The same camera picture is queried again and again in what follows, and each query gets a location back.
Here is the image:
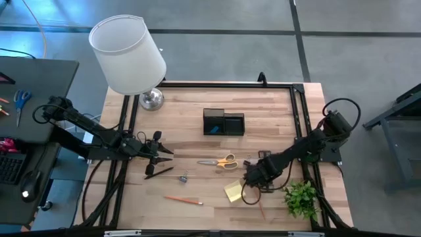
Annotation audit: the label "dark pen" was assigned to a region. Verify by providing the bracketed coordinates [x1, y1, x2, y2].
[143, 166, 175, 180]

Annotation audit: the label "black desk organizer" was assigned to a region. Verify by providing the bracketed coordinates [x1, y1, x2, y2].
[203, 108, 246, 137]

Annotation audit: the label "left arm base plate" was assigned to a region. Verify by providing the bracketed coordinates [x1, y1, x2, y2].
[86, 144, 132, 162]

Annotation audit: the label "dark grey side cart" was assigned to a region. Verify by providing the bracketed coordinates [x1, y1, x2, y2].
[362, 82, 421, 192]

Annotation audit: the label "blue handled scissors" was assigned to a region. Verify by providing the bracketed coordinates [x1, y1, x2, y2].
[12, 89, 33, 128]

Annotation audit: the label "black laptop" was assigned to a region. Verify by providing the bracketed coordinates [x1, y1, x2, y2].
[0, 137, 28, 185]

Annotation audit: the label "white shade table lamp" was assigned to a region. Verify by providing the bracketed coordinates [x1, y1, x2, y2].
[88, 14, 167, 111]

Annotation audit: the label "yellow handled scissors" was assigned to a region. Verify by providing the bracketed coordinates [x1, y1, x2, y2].
[196, 153, 239, 171]

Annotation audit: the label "yellow sticky note pad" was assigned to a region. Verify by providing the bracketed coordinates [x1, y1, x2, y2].
[224, 180, 246, 203]

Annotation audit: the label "black floor cable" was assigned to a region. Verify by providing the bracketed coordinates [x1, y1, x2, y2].
[0, 47, 36, 60]

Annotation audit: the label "black caster wheel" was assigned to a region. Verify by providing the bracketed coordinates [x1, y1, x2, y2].
[38, 199, 53, 213]

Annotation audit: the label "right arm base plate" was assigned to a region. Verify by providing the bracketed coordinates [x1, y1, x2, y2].
[297, 138, 343, 164]

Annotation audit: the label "orange pencil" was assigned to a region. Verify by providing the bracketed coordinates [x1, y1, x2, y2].
[162, 196, 204, 206]
[255, 189, 266, 221]

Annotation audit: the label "small green plant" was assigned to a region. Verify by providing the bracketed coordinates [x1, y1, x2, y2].
[279, 180, 320, 220]

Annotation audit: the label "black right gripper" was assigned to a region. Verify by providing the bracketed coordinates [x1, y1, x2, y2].
[243, 150, 280, 194]

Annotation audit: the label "black cable loop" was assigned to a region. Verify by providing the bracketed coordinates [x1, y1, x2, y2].
[81, 159, 106, 224]

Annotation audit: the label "beige floor cable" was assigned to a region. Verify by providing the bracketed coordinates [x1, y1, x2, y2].
[21, 0, 47, 59]

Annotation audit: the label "dark grey side desk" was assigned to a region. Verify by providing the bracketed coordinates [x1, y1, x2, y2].
[0, 55, 80, 145]

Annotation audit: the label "black flat device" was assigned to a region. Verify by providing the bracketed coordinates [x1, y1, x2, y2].
[0, 71, 16, 86]

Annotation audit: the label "black computer mouse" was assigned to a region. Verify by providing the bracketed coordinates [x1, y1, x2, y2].
[19, 169, 43, 203]

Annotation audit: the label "black lower desk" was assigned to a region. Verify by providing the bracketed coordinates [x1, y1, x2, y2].
[0, 141, 62, 228]

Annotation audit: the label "silver frame bracket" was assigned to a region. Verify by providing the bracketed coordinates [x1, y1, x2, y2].
[103, 230, 143, 237]
[287, 231, 326, 237]

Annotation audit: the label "black aluminium table frame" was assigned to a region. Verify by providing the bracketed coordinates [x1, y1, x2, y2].
[74, 71, 355, 231]

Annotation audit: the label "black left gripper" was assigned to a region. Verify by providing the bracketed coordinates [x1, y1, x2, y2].
[136, 130, 174, 176]

